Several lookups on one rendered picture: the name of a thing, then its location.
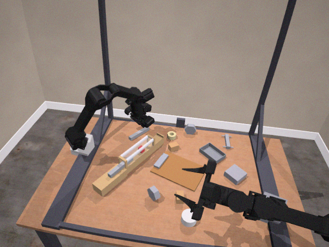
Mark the white cylinder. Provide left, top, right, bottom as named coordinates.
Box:
left=181, top=209, right=197, bottom=227

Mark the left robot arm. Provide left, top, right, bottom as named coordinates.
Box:
left=200, top=182, right=329, bottom=242

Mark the beige roll of masking tape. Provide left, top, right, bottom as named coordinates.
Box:
left=167, top=131, right=176, bottom=140

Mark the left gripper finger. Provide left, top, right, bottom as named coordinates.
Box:
left=182, top=164, right=206, bottom=174
left=174, top=194, right=195, bottom=213

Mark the small wooden block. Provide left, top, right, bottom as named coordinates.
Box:
left=168, top=142, right=179, bottom=152
left=176, top=190, right=184, bottom=204

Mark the clear rectangular channel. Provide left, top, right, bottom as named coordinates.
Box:
left=120, top=136, right=154, bottom=167

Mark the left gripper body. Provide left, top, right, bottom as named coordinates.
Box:
left=191, top=160, right=229, bottom=221

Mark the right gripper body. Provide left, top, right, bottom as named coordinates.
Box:
left=124, top=106, right=155, bottom=128

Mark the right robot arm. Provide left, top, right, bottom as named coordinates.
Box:
left=65, top=83, right=154, bottom=150

